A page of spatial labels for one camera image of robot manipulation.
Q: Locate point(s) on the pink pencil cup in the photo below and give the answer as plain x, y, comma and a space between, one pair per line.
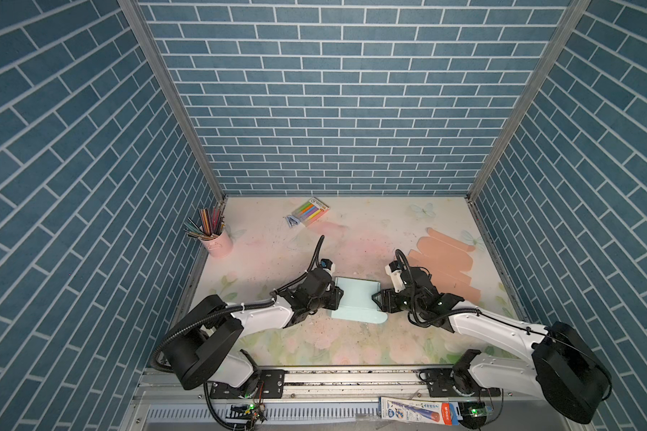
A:
219, 246

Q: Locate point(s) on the small blue stapler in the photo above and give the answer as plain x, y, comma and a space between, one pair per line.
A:
292, 221

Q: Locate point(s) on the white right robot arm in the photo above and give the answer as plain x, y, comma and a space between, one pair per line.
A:
551, 363

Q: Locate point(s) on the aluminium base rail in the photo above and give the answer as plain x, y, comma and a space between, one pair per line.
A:
330, 397

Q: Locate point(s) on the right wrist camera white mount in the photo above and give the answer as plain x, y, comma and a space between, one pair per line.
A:
394, 270

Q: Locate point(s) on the left electronics board with wires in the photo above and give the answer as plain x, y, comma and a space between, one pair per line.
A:
245, 416

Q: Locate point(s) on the light blue paper box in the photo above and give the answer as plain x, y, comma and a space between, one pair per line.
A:
357, 303

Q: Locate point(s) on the coloured marker pack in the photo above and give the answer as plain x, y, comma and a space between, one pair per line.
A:
310, 211

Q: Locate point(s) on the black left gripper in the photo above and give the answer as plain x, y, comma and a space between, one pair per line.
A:
334, 294

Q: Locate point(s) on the coloured pencils bundle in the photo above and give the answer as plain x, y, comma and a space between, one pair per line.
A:
211, 224

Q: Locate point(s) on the aluminium corner post right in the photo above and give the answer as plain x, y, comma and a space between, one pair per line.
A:
568, 22

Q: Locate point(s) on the aluminium corner post left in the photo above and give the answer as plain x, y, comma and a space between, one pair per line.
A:
136, 20

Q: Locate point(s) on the pink flat cardboard box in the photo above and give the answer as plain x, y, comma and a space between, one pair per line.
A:
448, 261

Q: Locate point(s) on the toothpaste style flat box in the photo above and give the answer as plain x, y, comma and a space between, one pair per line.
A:
416, 411

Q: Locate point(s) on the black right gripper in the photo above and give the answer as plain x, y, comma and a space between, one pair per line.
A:
387, 295

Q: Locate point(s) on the aluminium corner post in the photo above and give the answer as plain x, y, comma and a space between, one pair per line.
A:
136, 20
568, 22

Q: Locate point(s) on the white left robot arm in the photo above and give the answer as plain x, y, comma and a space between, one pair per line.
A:
199, 348

